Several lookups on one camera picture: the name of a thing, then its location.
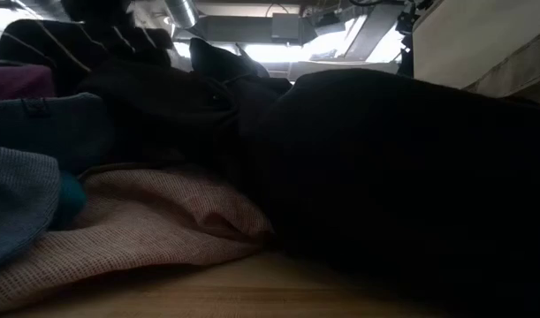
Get dark ceiling unit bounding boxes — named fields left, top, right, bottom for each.
left=193, top=11, right=318, bottom=46

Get black sock white stripes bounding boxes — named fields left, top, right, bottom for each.
left=0, top=17, right=176, bottom=92

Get pink shirt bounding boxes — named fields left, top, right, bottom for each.
left=0, top=162, right=276, bottom=315

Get silver ceiling duct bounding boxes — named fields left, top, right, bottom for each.
left=163, top=0, right=201, bottom=30

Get navy sock purple teal accents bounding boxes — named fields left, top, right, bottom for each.
left=0, top=64, right=57, bottom=103
left=0, top=91, right=114, bottom=176

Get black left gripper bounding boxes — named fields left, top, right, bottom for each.
left=59, top=0, right=136, bottom=32

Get beige fabric storage bin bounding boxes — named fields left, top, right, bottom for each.
left=411, top=0, right=540, bottom=110

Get black garment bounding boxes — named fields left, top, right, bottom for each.
left=233, top=67, right=540, bottom=318

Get navy dotted shirt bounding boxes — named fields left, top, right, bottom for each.
left=74, top=36, right=293, bottom=178

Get grey sock teal toe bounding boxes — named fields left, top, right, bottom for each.
left=0, top=143, right=88, bottom=271

